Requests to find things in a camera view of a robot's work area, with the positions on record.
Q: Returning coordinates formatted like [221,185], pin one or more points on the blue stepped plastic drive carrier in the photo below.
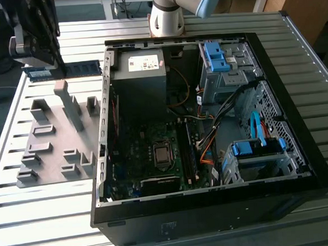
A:
[217,57]

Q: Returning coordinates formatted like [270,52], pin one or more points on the green motherboard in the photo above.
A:
[135,158]

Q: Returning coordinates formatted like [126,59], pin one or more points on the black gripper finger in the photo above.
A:
[47,29]

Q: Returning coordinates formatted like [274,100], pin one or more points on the green RAM stick black chips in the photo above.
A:
[193,149]
[85,68]

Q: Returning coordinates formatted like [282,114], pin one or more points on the silver disk bay bracket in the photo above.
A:
[267,168]

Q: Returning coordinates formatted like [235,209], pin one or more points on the black open PC case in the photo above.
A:
[186,222]

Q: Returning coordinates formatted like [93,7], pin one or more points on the blue disk carrier black drive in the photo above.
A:
[245,148]

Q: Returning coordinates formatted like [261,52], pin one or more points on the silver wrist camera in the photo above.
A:
[23,46]

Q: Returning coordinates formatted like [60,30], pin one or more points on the grey power supply box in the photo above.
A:
[139,88]

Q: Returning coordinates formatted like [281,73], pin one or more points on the grey plastic parts rack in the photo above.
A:
[55,129]

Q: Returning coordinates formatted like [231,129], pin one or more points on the grey metal drive cage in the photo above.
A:
[228,82]

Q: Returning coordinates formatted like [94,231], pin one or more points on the wooden cabinet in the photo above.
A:
[307,5]

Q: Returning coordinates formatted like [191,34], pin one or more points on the black graphics card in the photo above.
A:
[160,186]

